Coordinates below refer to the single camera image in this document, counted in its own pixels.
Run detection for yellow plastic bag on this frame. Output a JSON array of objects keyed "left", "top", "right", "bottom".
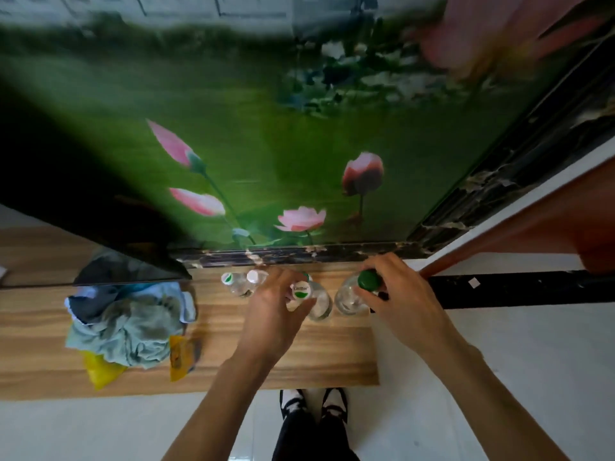
[{"left": 82, "top": 349, "right": 127, "bottom": 391}]

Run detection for orange snack packet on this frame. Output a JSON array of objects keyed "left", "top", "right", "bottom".
[{"left": 168, "top": 333, "right": 199, "bottom": 383}]

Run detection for person's left forearm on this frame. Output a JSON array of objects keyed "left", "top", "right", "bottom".
[{"left": 162, "top": 349, "right": 290, "bottom": 461}]

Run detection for person's black-white shoe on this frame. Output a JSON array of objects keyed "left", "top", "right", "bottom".
[
  {"left": 280, "top": 389, "right": 307, "bottom": 420},
  {"left": 320, "top": 388, "right": 349, "bottom": 423}
]

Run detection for clear bottle with white cap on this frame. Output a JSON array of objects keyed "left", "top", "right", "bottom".
[
  {"left": 287, "top": 280, "right": 316, "bottom": 313},
  {"left": 245, "top": 269, "right": 269, "bottom": 295},
  {"left": 220, "top": 271, "right": 253, "bottom": 298}
]

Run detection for person's left hand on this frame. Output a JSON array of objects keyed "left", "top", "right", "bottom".
[{"left": 238, "top": 268, "right": 319, "bottom": 364}]

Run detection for person's right black-white shoe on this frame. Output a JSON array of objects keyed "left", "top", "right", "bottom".
[{"left": 320, "top": 388, "right": 349, "bottom": 423}]

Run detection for person's black trousers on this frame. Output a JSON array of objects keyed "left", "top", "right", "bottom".
[{"left": 272, "top": 407, "right": 360, "bottom": 461}]

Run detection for lotus flower wall mural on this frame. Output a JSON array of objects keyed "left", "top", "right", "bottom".
[{"left": 0, "top": 0, "right": 615, "bottom": 251}]

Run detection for person's right forearm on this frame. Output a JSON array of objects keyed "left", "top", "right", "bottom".
[{"left": 412, "top": 343, "right": 570, "bottom": 461}]

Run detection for brown wooden door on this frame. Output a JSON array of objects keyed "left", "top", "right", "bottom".
[{"left": 417, "top": 157, "right": 615, "bottom": 280}]

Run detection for person's left black-white shoe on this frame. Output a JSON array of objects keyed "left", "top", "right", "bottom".
[{"left": 280, "top": 389, "right": 307, "bottom": 420}]

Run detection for person's right hand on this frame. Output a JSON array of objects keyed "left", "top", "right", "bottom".
[{"left": 356, "top": 253, "right": 463, "bottom": 361}]

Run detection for crumpled blue-grey cloth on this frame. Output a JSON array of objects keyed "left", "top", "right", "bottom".
[{"left": 64, "top": 282, "right": 198, "bottom": 370}]

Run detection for clear bottle with green cap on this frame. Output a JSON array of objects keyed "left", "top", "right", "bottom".
[
  {"left": 334, "top": 269, "right": 383, "bottom": 317},
  {"left": 302, "top": 272, "right": 334, "bottom": 322}
]

